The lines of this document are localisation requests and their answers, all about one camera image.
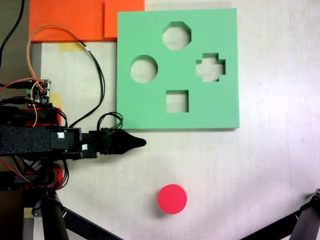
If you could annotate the red cylinder block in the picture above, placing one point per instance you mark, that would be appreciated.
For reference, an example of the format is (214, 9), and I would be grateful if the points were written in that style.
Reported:
(172, 198)

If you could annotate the large orange flat block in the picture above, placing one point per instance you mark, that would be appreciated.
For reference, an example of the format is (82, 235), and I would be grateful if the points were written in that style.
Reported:
(65, 15)

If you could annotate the yellow masking tape strip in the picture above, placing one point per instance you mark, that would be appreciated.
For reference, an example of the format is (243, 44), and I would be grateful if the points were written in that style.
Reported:
(28, 212)
(70, 47)
(57, 100)

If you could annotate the green shape sorter board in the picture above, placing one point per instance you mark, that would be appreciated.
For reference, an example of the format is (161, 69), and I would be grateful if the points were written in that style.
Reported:
(180, 75)

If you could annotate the circuit board with connectors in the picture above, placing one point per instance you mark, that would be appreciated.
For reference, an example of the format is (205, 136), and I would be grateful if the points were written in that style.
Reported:
(40, 96)

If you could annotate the thin black tripod strut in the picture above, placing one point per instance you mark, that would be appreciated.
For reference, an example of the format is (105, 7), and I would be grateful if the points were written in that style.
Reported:
(280, 226)
(85, 226)

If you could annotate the thick black tripod leg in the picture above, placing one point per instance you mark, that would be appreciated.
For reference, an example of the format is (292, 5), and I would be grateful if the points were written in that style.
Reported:
(306, 222)
(53, 225)

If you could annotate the red printed base mount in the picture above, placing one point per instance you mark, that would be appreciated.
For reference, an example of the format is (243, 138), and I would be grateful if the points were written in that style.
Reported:
(59, 117)
(58, 175)

